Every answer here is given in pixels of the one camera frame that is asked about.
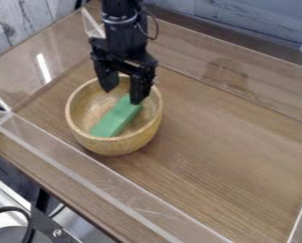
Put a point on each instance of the clear acrylic corner bracket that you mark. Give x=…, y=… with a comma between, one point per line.
x=93, y=29

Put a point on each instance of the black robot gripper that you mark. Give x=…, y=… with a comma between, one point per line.
x=121, y=53

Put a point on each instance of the black metal table bracket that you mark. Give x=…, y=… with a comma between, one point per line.
x=47, y=231

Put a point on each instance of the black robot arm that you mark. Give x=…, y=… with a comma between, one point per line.
x=120, y=10

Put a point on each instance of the brown wooden bowl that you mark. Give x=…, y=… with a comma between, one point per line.
x=88, y=104

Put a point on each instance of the clear acrylic tray wall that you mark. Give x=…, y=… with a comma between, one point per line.
x=158, y=195

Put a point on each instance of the green rectangular block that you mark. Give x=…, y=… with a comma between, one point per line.
x=116, y=118

